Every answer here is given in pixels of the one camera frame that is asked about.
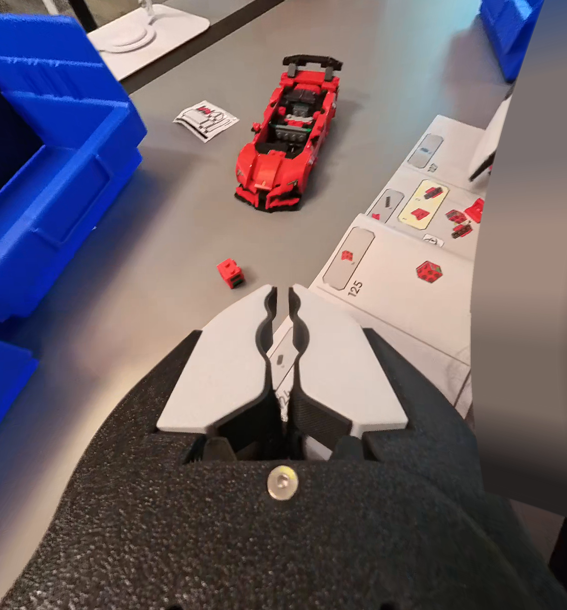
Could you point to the blue bin with black divider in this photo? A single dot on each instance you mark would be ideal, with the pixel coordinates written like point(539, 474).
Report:
point(50, 190)

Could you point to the blue plastic storage bin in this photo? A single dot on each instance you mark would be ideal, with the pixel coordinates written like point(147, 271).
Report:
point(507, 28)
point(2, 381)

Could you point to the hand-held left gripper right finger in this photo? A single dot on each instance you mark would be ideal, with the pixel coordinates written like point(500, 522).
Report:
point(350, 376)

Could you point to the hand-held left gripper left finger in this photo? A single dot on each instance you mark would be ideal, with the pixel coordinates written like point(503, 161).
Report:
point(216, 371)

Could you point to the red lego car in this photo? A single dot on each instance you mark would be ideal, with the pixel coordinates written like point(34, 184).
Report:
point(264, 167)

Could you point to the lego instruction booklet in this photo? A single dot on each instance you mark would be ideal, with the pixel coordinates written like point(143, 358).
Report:
point(397, 295)

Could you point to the small red green lego assembly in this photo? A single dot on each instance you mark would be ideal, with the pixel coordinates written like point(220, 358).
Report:
point(231, 274)

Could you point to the white sticker sheet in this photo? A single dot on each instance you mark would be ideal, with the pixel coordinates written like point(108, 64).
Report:
point(207, 119)

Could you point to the black panel on white stand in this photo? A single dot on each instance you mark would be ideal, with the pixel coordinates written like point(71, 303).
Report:
point(159, 33)

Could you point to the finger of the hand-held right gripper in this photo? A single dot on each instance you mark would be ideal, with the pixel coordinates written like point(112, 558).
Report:
point(495, 128)

